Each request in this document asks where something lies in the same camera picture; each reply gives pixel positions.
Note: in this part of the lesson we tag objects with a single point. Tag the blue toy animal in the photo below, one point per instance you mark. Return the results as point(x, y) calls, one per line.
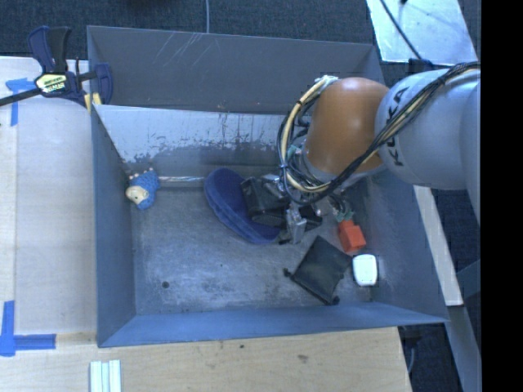
point(145, 186)

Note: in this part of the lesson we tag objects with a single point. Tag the pale wood board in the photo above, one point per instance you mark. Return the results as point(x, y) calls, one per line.
point(53, 219)

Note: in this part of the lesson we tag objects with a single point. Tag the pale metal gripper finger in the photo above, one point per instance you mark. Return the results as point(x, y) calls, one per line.
point(290, 225)
point(300, 229)

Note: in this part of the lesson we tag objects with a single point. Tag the small white box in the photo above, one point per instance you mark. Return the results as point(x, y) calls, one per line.
point(365, 270)

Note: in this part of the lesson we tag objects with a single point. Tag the grey metal bin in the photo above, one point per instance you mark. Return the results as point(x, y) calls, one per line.
point(196, 259)

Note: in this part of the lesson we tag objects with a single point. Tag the orange-red box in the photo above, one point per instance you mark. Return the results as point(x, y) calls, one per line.
point(352, 237)

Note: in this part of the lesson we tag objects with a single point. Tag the black flat tray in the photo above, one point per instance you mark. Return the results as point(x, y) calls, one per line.
point(320, 272)

